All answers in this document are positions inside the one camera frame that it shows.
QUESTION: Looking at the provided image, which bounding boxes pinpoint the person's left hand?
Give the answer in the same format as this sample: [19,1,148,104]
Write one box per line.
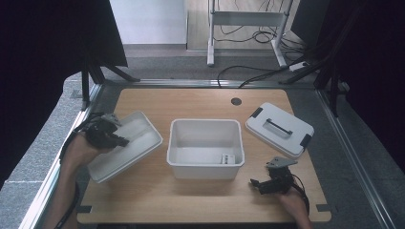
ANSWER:
[59,131,113,170]

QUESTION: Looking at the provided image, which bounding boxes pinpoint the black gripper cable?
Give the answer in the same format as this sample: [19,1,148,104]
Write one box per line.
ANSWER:
[53,113,107,229]
[290,173,310,215]

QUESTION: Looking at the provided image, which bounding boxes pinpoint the white tray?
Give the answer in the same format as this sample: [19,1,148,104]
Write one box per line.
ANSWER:
[87,110,164,184]

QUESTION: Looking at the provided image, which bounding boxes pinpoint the tangle of black cables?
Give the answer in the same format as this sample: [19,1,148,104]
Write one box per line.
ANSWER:
[219,24,308,53]

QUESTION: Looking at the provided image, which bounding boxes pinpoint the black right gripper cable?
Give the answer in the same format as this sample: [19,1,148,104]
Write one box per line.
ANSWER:
[290,173,310,215]

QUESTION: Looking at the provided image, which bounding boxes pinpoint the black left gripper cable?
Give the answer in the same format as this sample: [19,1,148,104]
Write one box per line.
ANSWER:
[53,113,107,229]

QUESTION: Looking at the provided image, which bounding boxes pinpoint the dark curtain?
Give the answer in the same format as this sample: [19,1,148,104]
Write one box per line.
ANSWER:
[0,0,129,189]
[290,0,405,176]

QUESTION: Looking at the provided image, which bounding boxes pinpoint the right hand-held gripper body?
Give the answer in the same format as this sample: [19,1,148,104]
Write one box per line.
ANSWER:
[266,156,299,194]

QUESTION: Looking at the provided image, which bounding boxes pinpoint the white plastic storage box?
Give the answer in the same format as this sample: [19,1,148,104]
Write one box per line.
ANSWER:
[165,118,246,181]

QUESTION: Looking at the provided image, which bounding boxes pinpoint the white box lid black handle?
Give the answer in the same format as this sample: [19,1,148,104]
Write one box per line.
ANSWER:
[245,101,315,158]

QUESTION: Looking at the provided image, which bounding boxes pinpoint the black floor cable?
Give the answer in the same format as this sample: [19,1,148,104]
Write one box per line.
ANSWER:
[217,65,291,89]

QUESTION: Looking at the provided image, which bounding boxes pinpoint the black tripod stand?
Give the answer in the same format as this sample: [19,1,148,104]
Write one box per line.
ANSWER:
[279,47,342,117]
[80,59,141,112]

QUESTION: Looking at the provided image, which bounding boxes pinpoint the person's right hand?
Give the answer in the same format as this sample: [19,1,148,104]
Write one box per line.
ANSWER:
[276,188,309,221]

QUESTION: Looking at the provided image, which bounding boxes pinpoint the white metal stand frame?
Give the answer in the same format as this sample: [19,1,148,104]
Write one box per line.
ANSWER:
[206,0,294,68]

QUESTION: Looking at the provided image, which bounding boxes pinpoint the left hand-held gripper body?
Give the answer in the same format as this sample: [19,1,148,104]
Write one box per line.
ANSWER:
[83,113,123,150]

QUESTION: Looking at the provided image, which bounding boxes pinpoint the aluminium floor rail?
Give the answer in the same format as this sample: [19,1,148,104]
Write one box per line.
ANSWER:
[18,84,103,229]
[316,90,397,229]

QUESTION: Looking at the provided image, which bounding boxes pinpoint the white power strip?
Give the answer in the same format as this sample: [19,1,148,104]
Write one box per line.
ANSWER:
[288,61,309,73]

